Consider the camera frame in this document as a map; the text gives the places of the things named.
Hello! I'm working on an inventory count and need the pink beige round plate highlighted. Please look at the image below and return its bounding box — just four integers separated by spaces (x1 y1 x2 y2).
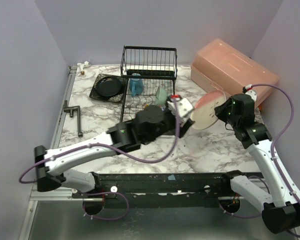
190 90 226 130

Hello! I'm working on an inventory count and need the mint green bowl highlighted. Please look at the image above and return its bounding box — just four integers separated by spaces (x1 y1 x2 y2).
155 86 168 107

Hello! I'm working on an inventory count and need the blue floral mug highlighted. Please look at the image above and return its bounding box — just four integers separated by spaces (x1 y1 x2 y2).
129 73 144 98

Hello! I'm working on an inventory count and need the black patterned square plate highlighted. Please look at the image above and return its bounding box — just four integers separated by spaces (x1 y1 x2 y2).
89 73 127 103

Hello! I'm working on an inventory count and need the black round plate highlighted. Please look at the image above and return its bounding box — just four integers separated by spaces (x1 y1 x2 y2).
95 76 123 97

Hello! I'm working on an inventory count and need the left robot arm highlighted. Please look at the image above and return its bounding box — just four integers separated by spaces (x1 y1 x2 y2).
34 103 194 193

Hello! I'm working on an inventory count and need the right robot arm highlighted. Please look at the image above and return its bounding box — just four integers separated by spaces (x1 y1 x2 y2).
214 93 300 234

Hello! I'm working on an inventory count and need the pink plastic storage box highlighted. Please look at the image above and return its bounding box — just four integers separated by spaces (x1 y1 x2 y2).
190 38 279 97

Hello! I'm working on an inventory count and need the black front mounting bar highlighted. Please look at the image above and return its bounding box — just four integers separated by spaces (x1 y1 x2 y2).
72 170 242 209

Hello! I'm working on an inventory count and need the white corner fixture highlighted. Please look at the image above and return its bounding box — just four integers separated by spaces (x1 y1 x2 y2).
77 61 91 76

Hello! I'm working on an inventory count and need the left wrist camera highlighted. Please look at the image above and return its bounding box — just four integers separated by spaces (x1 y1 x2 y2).
166 95 195 124

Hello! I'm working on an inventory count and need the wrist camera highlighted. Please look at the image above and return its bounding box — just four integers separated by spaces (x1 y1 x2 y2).
166 95 195 124
242 84 257 102

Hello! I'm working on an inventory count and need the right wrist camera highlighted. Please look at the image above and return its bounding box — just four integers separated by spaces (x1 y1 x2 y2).
242 84 257 102

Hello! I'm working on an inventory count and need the black wire dish rack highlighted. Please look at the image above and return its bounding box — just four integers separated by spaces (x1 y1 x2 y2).
120 45 178 122

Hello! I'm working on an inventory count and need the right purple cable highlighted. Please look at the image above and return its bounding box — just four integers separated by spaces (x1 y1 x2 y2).
218 83 300 238

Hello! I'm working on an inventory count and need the dark metal T handle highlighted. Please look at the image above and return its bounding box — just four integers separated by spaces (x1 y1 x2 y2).
63 100 84 138

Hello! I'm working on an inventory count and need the aluminium left rail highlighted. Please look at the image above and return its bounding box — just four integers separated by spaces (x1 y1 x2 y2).
49 65 77 149

